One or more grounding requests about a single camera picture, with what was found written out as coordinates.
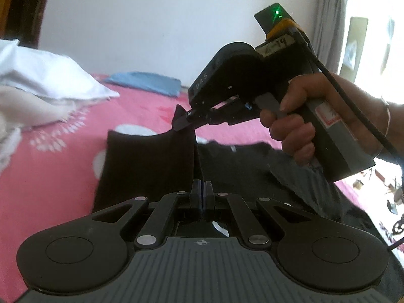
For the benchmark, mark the person's right forearm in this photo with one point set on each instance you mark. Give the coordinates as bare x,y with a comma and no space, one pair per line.
396,123

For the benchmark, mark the white garment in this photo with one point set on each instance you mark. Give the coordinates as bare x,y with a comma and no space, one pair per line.
47,72

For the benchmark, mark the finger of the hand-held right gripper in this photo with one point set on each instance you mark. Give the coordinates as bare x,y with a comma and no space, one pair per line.
184,120

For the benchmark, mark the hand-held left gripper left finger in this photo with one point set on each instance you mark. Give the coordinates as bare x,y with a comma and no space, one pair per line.
195,195

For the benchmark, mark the wooden door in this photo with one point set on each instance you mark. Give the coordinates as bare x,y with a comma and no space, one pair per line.
22,9

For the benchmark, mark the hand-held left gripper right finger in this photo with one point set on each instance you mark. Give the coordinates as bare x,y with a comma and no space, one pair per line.
208,195

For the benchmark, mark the blue folded cloth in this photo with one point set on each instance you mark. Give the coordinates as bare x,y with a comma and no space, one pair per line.
145,82

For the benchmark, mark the person's right hand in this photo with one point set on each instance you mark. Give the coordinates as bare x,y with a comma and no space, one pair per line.
296,139

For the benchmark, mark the beige garment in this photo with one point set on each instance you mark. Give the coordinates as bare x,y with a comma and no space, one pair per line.
31,110

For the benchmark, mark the grey curtain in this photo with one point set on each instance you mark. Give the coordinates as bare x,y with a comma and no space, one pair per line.
331,22

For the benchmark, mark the pink floral blanket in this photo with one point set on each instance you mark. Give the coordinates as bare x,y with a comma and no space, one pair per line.
47,180

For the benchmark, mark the black printed t-shirt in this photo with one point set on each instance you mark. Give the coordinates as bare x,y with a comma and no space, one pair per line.
142,164

